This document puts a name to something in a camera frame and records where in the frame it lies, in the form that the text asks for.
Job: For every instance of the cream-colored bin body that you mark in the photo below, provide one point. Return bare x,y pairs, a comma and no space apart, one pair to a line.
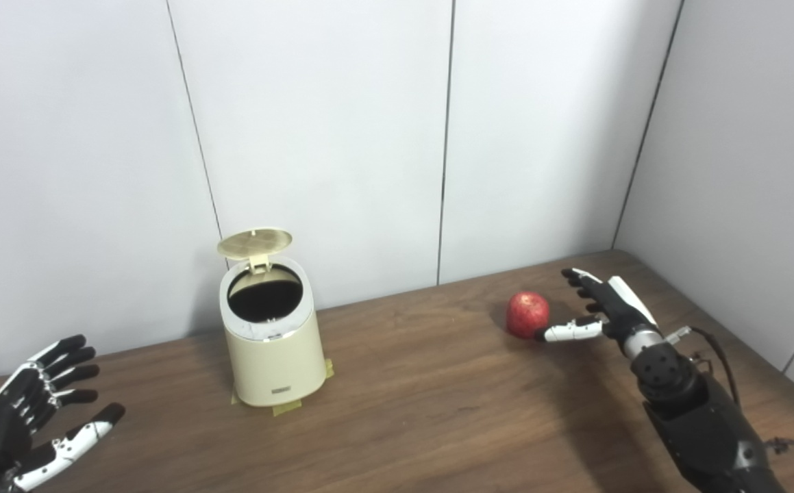
273,363

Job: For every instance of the red apple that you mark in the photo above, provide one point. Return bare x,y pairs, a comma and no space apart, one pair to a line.
527,315

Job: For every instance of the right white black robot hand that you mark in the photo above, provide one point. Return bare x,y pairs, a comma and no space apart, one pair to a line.
616,308

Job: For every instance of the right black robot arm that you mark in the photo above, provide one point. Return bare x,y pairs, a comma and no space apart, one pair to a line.
698,424

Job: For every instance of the cream round bin lid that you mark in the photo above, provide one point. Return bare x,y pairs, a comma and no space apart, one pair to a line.
253,242

